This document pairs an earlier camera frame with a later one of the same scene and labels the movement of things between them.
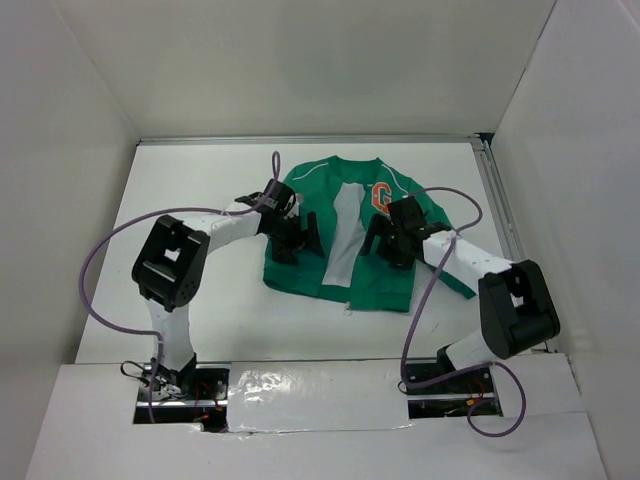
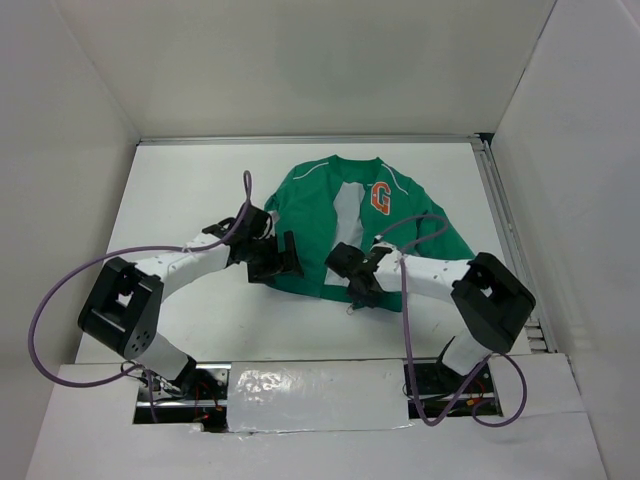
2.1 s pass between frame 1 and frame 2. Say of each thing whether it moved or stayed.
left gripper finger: moved
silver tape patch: stayed
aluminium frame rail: stayed
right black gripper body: moved
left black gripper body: moved
